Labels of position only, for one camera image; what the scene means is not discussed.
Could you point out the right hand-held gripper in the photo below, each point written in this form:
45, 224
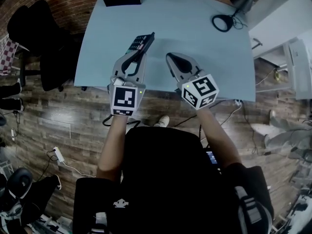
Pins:
201, 89

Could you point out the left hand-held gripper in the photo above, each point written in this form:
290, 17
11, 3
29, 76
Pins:
124, 97

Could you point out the black calculator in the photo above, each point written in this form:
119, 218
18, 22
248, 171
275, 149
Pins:
141, 44

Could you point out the person's left forearm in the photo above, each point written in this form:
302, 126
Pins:
113, 150

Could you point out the person's right forearm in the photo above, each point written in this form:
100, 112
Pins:
219, 135

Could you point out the black desk lamp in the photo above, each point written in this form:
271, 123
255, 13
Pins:
220, 28

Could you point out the person's white shoe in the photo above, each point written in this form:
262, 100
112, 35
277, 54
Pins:
162, 121

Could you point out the white power adapter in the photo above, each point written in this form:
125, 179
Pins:
238, 102

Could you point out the black office chair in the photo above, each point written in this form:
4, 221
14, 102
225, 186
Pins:
48, 52

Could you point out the black device with screen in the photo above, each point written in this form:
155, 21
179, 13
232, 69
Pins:
212, 158

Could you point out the white cabinet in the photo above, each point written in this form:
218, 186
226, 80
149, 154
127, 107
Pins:
299, 67

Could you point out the person's black shirt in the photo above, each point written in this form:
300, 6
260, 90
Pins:
165, 184

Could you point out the checkered cloth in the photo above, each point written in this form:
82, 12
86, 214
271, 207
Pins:
8, 53

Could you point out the small white power strip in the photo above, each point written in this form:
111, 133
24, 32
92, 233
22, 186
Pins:
13, 134

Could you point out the black round seat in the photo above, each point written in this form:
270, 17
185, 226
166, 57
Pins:
19, 181

